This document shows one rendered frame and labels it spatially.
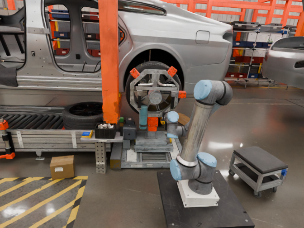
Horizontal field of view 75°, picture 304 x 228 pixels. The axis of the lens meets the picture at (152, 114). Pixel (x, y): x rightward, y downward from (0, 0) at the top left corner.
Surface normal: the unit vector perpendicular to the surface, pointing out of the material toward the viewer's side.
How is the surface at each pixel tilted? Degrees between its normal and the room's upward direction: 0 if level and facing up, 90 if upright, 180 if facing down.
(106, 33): 90
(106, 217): 0
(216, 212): 0
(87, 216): 0
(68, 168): 90
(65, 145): 90
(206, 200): 90
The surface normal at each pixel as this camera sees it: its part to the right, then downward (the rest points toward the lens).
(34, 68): 0.07, 0.40
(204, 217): 0.05, -0.93
